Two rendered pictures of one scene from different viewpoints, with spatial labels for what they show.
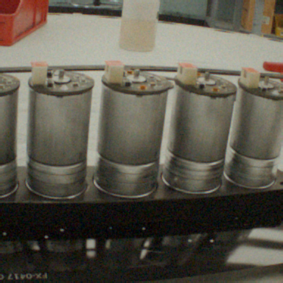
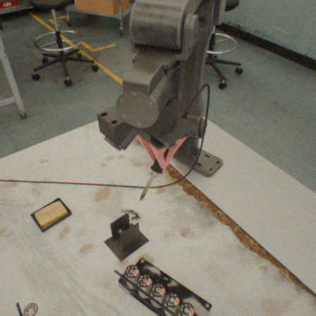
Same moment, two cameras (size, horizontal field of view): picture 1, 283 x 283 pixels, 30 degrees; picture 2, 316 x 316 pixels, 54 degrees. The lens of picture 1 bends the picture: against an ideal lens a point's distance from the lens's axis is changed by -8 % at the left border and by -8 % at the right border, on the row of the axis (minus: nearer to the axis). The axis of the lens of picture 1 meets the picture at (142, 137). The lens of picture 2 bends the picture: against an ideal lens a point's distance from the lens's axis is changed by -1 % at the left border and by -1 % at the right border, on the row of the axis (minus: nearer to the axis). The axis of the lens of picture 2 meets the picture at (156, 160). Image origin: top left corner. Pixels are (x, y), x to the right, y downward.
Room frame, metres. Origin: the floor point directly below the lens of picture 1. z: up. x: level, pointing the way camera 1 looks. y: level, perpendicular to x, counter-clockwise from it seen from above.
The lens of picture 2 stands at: (0.33, 0.20, 1.32)
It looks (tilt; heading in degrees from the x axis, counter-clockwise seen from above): 43 degrees down; 235
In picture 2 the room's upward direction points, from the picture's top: straight up
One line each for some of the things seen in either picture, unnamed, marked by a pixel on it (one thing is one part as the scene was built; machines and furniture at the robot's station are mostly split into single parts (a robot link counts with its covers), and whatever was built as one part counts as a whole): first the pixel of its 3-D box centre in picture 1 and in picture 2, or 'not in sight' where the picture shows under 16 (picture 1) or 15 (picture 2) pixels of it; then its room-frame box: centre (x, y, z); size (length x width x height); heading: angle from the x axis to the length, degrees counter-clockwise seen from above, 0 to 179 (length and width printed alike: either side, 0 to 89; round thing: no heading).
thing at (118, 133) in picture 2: not in sight; (133, 124); (0.13, -0.15, 1.04); 0.11 x 0.07 x 0.06; 6
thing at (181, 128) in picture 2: not in sight; (161, 111); (0.08, -0.15, 1.04); 0.10 x 0.07 x 0.07; 96
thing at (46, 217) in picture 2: not in sight; (51, 214); (0.28, -0.30, 0.76); 0.07 x 0.05 x 0.02; 7
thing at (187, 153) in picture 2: not in sight; (187, 142); (-0.11, -0.29, 0.79); 0.20 x 0.07 x 0.08; 105
